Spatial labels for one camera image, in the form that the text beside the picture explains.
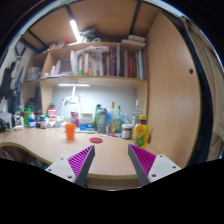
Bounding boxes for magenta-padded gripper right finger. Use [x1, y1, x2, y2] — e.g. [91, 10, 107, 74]
[127, 143, 183, 187]

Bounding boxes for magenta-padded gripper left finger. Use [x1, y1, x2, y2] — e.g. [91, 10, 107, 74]
[44, 144, 96, 188]

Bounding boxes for yellow-labelled drink bottle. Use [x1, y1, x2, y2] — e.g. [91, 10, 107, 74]
[132, 114, 151, 150]

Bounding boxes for orange plastic cup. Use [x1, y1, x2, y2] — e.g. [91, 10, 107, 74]
[64, 123, 77, 141]

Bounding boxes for flat round red coaster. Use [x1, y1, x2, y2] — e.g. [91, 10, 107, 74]
[89, 136, 103, 144]

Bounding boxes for pink pouch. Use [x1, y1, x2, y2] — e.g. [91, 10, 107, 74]
[70, 111, 81, 129]

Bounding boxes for brown jar with white lid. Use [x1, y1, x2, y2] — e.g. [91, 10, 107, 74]
[121, 123, 134, 140]

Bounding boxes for blue and white box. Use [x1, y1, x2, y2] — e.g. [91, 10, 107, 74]
[79, 112, 95, 132]

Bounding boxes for white bottle with blue label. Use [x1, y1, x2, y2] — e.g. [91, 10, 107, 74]
[28, 112, 37, 129]

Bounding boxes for white jar with red label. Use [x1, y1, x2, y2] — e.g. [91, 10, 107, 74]
[47, 107, 57, 123]

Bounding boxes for tall clear bottle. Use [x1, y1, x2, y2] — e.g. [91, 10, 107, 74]
[131, 99, 143, 127]

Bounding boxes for green canister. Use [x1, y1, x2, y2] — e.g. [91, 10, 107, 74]
[23, 107, 32, 128]

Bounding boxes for grey shaker bottle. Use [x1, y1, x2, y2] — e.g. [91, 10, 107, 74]
[95, 107, 108, 135]

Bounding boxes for green plastic bottle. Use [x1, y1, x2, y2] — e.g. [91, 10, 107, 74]
[93, 103, 102, 131]

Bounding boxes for green glass bottle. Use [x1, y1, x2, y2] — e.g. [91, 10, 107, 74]
[114, 105, 123, 133]

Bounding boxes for white power strip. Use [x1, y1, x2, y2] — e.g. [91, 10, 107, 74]
[63, 96, 79, 104]

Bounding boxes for clear glass bottle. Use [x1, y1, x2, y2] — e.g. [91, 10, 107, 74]
[106, 101, 117, 134]

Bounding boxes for white desk lamp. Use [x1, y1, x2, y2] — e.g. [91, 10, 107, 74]
[57, 83, 91, 104]

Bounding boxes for hanging dark clothes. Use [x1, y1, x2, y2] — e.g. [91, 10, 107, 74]
[0, 54, 26, 101]

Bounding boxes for wooden shelf unit with books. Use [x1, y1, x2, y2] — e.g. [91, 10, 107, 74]
[24, 34, 148, 88]

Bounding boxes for ceiling light tube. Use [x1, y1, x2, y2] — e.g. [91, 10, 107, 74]
[69, 19, 84, 43]

